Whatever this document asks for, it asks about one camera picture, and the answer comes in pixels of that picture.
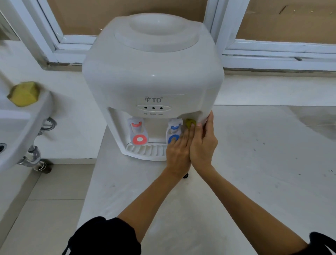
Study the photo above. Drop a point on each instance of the white water dispenser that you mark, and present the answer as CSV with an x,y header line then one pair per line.
x,y
152,73

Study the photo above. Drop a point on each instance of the person's left hand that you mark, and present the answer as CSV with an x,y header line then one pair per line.
x,y
178,156

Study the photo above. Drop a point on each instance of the white drip tray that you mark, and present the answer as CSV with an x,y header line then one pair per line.
x,y
147,151

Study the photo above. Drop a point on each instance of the chrome sink pipes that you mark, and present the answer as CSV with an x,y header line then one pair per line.
x,y
34,157

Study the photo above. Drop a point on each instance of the person's left forearm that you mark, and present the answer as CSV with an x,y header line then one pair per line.
x,y
149,202

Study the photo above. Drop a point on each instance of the person's right hand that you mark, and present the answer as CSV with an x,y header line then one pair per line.
x,y
203,147

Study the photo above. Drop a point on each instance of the metal sink drain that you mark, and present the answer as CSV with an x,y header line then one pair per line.
x,y
2,147

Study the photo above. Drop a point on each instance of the person's right forearm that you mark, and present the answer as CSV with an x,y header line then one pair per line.
x,y
252,212

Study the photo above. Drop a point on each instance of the blue tap lever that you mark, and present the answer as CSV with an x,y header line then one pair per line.
x,y
174,134

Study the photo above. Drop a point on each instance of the brown cardboard window cover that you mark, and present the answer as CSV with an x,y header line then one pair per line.
x,y
288,21
126,15

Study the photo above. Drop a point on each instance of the yellow sponge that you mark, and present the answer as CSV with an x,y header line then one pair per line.
x,y
24,94

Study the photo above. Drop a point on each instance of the yellow grey cleaning cloth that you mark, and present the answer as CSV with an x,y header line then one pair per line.
x,y
190,122

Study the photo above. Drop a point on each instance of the white window frame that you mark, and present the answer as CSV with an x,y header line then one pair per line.
x,y
65,44

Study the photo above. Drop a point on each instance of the white ceramic sink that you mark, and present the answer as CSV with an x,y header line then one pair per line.
x,y
18,131

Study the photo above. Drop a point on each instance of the red tap lever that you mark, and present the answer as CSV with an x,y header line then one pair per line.
x,y
139,136

